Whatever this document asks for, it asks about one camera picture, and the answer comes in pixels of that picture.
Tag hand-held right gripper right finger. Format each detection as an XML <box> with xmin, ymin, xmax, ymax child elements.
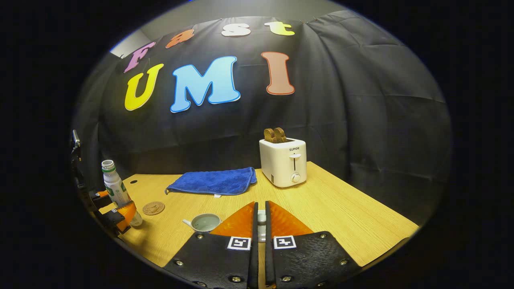
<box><xmin>265</xmin><ymin>201</ymin><xmax>362</xmax><ymax>289</ymax></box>

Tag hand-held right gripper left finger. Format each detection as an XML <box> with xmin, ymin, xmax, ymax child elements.
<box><xmin>163</xmin><ymin>201</ymin><xmax>259</xmax><ymax>289</ymax></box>

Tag white plastic water bottle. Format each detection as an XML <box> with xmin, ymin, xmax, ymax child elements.
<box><xmin>101</xmin><ymin>160</ymin><xmax>143</xmax><ymax>227</ymax></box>

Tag round brown coaster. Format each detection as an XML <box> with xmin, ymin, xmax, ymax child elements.
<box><xmin>143</xmin><ymin>201</ymin><xmax>165</xmax><ymax>216</ymax></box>

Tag white blue ceramic teacup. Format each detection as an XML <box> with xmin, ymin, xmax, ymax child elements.
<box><xmin>183</xmin><ymin>213</ymin><xmax>222</xmax><ymax>233</ymax></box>

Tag blue towel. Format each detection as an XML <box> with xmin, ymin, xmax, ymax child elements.
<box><xmin>165</xmin><ymin>167</ymin><xmax>257</xmax><ymax>197</ymax></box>

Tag white toaster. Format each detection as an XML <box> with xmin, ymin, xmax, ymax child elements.
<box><xmin>259</xmin><ymin>138</ymin><xmax>308</xmax><ymax>188</ymax></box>

